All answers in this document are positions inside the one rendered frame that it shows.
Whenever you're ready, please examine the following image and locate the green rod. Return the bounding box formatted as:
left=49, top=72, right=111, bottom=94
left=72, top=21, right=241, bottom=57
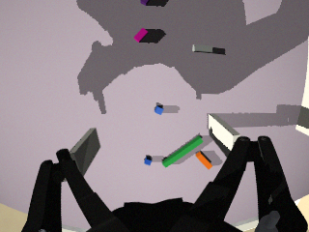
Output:
left=162, top=135, right=203, bottom=168

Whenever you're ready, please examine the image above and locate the magenta rod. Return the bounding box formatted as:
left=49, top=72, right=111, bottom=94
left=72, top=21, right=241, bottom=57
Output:
left=134, top=28, right=148, bottom=43

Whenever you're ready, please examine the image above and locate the orange rod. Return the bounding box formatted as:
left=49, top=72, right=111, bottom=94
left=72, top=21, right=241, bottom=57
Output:
left=196, top=152, right=212, bottom=169

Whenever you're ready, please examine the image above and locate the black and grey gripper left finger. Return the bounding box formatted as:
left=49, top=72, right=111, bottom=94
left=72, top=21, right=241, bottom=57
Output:
left=21, top=128, right=130, bottom=232

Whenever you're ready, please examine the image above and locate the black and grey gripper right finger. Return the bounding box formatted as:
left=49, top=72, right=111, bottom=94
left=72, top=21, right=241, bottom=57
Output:
left=170, top=114, right=308, bottom=232

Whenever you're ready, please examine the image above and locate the purple rod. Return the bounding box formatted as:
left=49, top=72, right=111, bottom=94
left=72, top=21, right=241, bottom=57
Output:
left=140, top=0, right=150, bottom=6

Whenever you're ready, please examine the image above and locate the grey rod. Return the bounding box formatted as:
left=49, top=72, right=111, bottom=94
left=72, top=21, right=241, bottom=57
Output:
left=192, top=44, right=212, bottom=53

